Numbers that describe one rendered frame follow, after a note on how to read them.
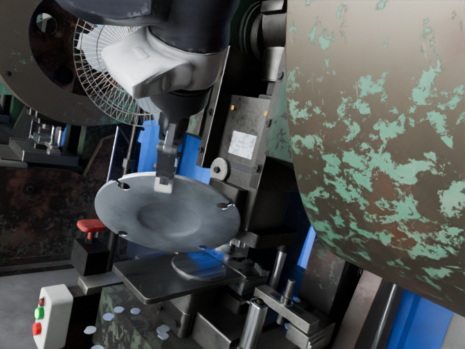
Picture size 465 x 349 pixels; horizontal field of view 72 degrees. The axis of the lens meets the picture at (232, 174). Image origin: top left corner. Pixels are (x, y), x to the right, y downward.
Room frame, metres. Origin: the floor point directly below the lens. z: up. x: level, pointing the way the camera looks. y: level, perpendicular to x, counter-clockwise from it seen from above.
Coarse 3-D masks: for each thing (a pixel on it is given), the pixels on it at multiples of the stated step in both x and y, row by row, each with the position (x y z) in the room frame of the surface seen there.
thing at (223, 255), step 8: (216, 248) 0.81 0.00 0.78; (216, 256) 0.75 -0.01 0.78; (224, 256) 0.77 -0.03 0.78; (232, 256) 0.78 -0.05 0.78; (240, 256) 0.79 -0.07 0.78; (232, 264) 0.73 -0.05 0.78; (240, 264) 0.74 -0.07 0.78; (248, 264) 0.76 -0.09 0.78; (240, 272) 0.70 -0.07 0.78; (248, 272) 0.71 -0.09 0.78; (256, 272) 0.72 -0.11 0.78; (248, 280) 0.69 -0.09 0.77; (256, 280) 0.71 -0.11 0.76; (264, 280) 0.74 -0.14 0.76; (232, 288) 0.70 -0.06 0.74; (240, 288) 0.68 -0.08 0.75; (248, 288) 0.70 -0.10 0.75
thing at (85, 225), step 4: (80, 220) 0.82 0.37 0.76; (84, 220) 0.82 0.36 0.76; (88, 220) 0.83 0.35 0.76; (92, 220) 0.84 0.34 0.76; (96, 220) 0.85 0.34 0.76; (100, 220) 0.85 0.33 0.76; (80, 224) 0.80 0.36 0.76; (84, 224) 0.80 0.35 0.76; (88, 224) 0.80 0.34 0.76; (92, 224) 0.81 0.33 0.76; (96, 224) 0.81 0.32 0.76; (100, 224) 0.82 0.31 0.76; (80, 228) 0.79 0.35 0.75; (84, 228) 0.78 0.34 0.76; (88, 228) 0.79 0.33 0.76; (92, 228) 0.79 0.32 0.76; (96, 228) 0.80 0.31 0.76; (100, 228) 0.81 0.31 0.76; (104, 228) 0.82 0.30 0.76; (88, 232) 0.79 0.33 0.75; (92, 232) 0.82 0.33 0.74; (88, 236) 0.82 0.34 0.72; (92, 236) 0.82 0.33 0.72
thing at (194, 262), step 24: (120, 264) 0.60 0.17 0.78; (144, 264) 0.62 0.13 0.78; (168, 264) 0.65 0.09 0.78; (192, 264) 0.67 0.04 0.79; (216, 264) 0.70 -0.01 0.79; (144, 288) 0.53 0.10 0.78; (168, 288) 0.55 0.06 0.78; (192, 288) 0.57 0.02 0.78; (216, 288) 0.65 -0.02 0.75; (168, 312) 0.64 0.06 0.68; (192, 312) 0.61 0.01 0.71
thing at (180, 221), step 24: (120, 192) 0.56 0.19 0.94; (144, 192) 0.55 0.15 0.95; (192, 192) 0.55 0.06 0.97; (216, 192) 0.55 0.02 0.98; (120, 216) 0.61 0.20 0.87; (144, 216) 0.62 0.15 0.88; (168, 216) 0.62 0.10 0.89; (192, 216) 0.62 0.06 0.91; (216, 216) 0.60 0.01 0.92; (144, 240) 0.68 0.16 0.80; (168, 240) 0.68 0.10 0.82; (192, 240) 0.67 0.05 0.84; (216, 240) 0.67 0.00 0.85
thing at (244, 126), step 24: (240, 96) 0.73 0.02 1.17; (264, 96) 0.74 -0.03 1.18; (240, 120) 0.72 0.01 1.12; (264, 120) 0.67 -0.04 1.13; (240, 144) 0.71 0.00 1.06; (216, 168) 0.72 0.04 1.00; (240, 168) 0.70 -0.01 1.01; (240, 192) 0.65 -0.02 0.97; (264, 192) 0.67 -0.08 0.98; (288, 192) 0.74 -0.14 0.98; (240, 216) 0.67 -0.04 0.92; (264, 216) 0.69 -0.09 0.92
